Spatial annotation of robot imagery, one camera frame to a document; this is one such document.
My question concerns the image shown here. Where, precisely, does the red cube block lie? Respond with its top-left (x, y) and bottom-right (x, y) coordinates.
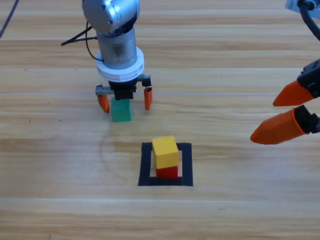
top-left (155, 164), bottom-right (179, 179)

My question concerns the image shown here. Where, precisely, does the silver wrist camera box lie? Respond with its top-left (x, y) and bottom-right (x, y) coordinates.
top-left (284, 0), bottom-right (320, 13)

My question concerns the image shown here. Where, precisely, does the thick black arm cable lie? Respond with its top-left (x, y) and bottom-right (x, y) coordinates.
top-left (60, 21), bottom-right (99, 47)
top-left (297, 0), bottom-right (320, 42)

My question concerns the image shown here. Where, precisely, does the thin black arm wire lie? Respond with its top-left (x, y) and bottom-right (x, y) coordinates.
top-left (84, 21), bottom-right (105, 63)

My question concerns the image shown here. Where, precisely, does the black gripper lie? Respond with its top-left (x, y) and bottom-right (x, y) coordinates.
top-left (95, 73), bottom-right (154, 114)
top-left (249, 58), bottom-right (320, 145)

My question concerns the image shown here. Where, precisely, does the black tape square outline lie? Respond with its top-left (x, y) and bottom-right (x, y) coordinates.
top-left (137, 142), bottom-right (194, 187)

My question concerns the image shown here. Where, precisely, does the green cube block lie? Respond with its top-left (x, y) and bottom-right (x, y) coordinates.
top-left (110, 96), bottom-right (133, 123)

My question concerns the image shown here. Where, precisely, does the dark thin cable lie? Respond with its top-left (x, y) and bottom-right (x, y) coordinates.
top-left (0, 0), bottom-right (20, 39)

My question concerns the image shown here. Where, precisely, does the yellow cube block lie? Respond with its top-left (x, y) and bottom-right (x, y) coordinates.
top-left (151, 135), bottom-right (180, 170)

